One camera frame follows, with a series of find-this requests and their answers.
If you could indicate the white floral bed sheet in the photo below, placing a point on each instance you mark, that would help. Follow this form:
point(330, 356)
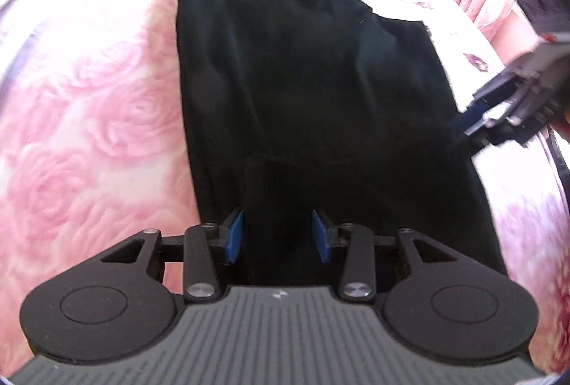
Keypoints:
point(445, 19)

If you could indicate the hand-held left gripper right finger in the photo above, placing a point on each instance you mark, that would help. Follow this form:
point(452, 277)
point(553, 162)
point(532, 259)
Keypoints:
point(320, 235)

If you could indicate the pink rose blanket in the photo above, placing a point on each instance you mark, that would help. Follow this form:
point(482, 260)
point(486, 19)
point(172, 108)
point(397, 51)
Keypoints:
point(89, 122)

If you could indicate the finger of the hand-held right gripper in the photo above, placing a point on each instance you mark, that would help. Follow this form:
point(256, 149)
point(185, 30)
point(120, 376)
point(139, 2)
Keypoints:
point(490, 133)
point(483, 104)

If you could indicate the black pants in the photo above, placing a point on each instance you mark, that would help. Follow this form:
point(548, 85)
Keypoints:
point(289, 77)

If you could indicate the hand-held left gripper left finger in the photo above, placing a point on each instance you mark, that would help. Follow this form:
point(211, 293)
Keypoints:
point(236, 235)

